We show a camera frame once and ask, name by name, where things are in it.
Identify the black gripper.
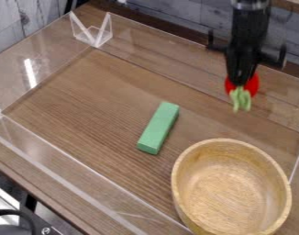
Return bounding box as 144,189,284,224
205,28,290,87

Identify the red plush strawberry toy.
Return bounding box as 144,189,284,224
224,73,260,112

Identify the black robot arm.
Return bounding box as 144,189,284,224
207,0,287,86

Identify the green rectangular block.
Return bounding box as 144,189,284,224
136,102,179,155

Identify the wooden bowl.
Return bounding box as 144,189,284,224
171,139,291,235

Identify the black device at corner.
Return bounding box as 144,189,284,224
0,208,64,235

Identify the clear acrylic enclosure wall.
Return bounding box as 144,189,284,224
0,14,299,235

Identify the clear acrylic corner bracket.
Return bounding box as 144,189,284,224
68,12,112,48

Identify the black cable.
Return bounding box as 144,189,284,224
0,206,35,235

